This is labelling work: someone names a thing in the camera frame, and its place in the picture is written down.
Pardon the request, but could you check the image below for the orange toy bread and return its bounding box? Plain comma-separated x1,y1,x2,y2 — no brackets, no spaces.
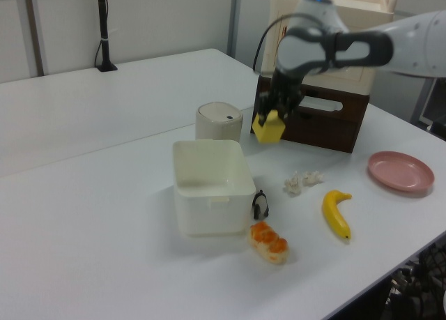
247,220,290,266

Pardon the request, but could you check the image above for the yellow cube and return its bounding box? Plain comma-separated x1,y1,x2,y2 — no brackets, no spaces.
251,109,286,145

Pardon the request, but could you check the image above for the yellow toy banana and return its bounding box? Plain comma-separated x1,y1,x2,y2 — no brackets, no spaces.
321,189,353,245

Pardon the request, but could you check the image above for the dark brown wooden crate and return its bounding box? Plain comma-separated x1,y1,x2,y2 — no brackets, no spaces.
250,74,371,155

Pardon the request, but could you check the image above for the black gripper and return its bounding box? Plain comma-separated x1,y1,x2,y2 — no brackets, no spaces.
256,67,305,128

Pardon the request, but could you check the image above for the black camera stand pole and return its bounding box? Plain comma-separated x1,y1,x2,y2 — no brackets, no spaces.
94,0,118,73

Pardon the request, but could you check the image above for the white open plastic box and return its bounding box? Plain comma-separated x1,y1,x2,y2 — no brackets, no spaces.
171,139,257,238

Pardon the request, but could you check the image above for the white lidded bin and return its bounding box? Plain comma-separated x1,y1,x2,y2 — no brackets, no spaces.
194,101,244,143

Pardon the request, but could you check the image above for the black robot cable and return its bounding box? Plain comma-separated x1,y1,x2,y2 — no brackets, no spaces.
252,13,316,74

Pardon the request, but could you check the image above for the pink plate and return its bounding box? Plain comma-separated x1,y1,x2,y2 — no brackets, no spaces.
367,151,436,195

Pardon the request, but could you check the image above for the cream toy kitchen cabinet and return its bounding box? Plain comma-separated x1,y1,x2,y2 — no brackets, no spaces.
261,0,399,95

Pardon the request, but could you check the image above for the small panda figurine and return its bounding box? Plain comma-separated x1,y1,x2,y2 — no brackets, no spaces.
252,189,270,221

